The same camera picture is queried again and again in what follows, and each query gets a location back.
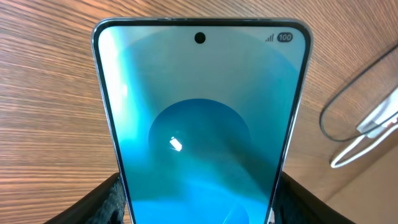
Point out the blue Galaxy smartphone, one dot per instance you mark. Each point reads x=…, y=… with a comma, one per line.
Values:
x=201, y=112

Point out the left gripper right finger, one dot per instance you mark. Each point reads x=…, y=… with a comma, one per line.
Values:
x=294, y=204

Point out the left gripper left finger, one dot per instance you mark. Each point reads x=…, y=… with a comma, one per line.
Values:
x=103, y=205

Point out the white power strip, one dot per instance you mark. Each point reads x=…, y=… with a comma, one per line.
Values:
x=380, y=118

